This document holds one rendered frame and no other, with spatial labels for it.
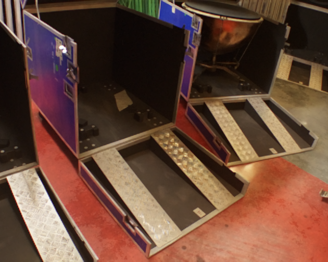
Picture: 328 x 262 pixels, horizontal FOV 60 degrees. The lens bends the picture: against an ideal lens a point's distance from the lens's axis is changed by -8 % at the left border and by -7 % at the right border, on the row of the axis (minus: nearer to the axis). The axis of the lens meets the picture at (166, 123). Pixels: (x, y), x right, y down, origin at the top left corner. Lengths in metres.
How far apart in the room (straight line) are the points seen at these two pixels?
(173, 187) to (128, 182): 0.33
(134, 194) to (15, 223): 0.75
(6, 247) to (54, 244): 0.27
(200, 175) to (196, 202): 0.23
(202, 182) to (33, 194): 1.13
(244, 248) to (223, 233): 0.16
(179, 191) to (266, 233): 0.64
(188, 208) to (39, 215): 0.93
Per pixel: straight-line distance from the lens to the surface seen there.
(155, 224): 1.87
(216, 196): 2.14
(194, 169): 2.22
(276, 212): 2.25
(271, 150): 2.82
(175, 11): 3.17
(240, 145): 2.68
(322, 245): 2.21
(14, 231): 1.91
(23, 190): 1.96
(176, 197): 2.08
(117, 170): 2.05
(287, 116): 3.30
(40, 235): 1.79
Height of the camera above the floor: 1.48
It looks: 31 degrees down
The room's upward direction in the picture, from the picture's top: 8 degrees clockwise
